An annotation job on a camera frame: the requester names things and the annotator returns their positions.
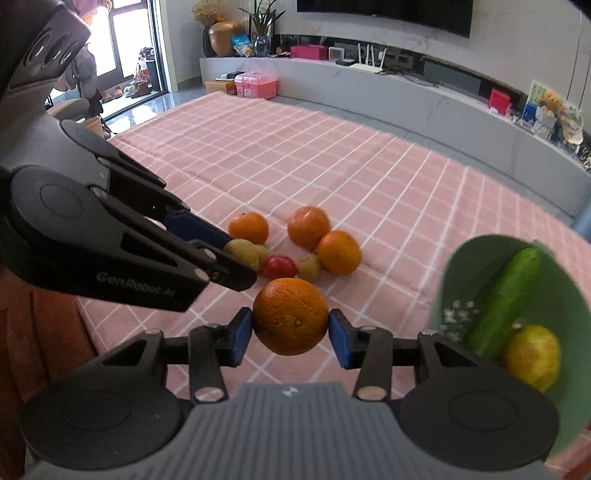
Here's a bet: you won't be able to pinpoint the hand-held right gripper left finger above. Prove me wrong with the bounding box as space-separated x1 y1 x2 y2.
99 307 254 403

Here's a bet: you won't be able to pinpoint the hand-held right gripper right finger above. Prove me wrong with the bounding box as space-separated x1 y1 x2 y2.
329 308 467 401

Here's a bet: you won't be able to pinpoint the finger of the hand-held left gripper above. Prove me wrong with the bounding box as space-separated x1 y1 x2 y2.
92 148 234 252
92 185 257 292

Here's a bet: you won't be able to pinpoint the orange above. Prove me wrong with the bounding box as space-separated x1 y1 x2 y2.
287 206 332 252
253 278 330 356
228 212 269 245
316 230 362 276

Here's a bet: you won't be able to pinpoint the red tomato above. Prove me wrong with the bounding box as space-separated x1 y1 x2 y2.
263 255 298 280

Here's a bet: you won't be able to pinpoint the green bowl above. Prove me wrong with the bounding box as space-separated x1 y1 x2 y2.
429 234 579 455

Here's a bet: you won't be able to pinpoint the pink checked tablecloth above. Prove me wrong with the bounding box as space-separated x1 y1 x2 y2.
76 90 591 416

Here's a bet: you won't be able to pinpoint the pink storage box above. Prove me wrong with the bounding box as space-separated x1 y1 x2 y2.
235 71 278 99

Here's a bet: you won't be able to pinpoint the green cucumber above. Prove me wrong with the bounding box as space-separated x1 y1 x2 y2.
464 247 542 358

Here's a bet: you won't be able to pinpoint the golden brown vase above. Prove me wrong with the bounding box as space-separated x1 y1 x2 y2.
209 21 245 57

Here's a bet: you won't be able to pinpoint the yellow green lemon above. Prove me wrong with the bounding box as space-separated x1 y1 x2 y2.
503 324 561 393

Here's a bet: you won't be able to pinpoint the glass balcony door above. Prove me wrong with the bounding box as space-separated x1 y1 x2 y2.
95 0 160 123

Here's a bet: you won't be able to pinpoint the dried flowers in dark vase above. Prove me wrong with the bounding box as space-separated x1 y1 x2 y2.
193 0 227 58

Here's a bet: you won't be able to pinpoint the green plant in glass vase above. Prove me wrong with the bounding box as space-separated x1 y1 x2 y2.
238 0 275 57

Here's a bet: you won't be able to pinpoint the grey marble television bench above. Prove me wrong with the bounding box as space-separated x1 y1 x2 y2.
199 55 591 217

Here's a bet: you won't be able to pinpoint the white router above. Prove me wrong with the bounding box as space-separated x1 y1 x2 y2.
348 43 389 75

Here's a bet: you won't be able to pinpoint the grey soundbar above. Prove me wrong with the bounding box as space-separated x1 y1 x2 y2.
422 60 483 97

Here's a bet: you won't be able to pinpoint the black curved television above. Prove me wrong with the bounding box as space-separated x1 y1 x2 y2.
296 0 474 38

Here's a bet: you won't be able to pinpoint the red box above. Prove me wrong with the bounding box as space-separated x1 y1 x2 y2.
488 89 513 114

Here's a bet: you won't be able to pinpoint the teddy bear bouquet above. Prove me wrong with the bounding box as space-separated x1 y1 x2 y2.
538 90 566 139

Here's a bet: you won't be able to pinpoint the green picture card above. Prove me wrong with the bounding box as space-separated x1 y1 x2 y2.
526 79 585 144

